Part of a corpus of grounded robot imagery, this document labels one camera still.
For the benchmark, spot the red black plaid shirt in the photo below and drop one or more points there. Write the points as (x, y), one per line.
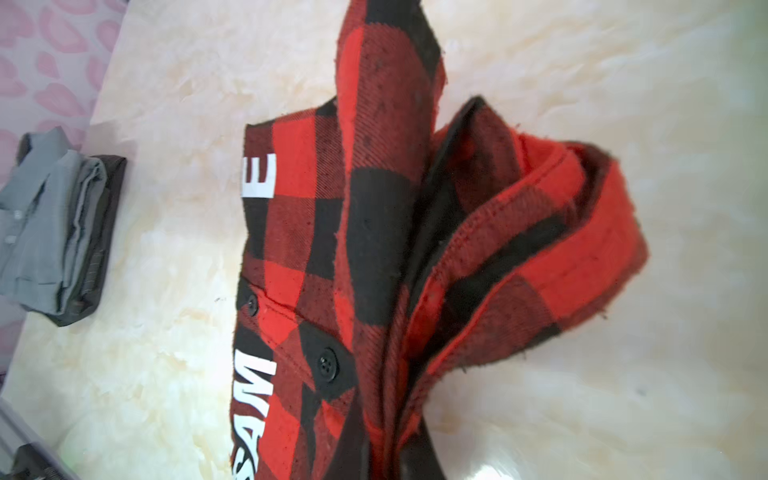
(384, 252)

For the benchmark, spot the folded grey shirt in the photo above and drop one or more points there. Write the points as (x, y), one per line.
(48, 210)

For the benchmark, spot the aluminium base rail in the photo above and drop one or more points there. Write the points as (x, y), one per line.
(24, 455)

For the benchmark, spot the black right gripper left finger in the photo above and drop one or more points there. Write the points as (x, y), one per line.
(351, 457)

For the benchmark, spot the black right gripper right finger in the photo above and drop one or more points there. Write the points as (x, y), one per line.
(418, 459)

